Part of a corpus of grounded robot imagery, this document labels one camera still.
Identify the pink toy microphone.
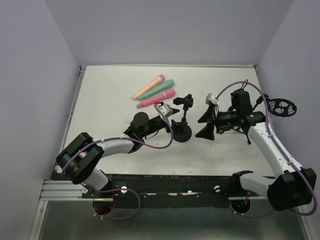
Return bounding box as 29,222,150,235
136,88,176,109

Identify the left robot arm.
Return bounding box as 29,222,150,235
56,104,179,191

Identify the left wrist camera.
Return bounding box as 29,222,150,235
154,102,173,118

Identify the black shock mount ring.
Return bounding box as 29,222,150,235
261,93,298,118

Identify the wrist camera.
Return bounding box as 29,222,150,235
154,102,173,118
205,93,220,115

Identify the black tripod mic stand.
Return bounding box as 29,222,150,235
216,91,266,145

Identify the peach toy microphone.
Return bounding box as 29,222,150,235
132,74,165,100

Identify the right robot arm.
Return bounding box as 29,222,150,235
195,90,318,215

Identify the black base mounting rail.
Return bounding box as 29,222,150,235
81,174,257,210

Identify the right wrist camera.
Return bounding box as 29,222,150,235
205,93,220,115

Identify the black round-base mic stand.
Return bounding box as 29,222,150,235
173,93,194,143

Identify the teal toy microphone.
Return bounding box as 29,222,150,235
138,79,175,101

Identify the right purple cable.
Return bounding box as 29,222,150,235
216,80,315,218

